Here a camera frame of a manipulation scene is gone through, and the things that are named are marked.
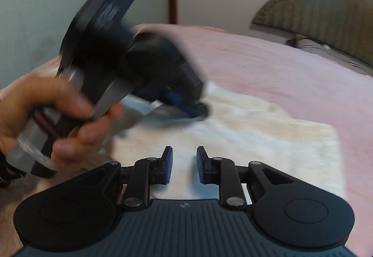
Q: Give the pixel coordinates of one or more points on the person's left hand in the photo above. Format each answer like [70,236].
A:
[43,93]

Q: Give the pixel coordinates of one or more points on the olive quilted headboard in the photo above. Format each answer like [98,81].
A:
[326,9]

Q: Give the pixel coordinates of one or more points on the cream white blanket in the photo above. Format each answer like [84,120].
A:
[247,140]

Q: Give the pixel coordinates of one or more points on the pink blanket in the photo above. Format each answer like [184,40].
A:
[262,70]

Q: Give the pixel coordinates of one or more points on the grey striped pillow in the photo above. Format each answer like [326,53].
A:
[326,49]

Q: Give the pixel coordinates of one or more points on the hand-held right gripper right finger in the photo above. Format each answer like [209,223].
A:
[200,164]

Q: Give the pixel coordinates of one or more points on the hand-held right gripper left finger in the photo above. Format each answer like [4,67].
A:
[168,164]

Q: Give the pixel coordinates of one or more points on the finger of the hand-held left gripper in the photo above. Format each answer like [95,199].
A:
[186,105]

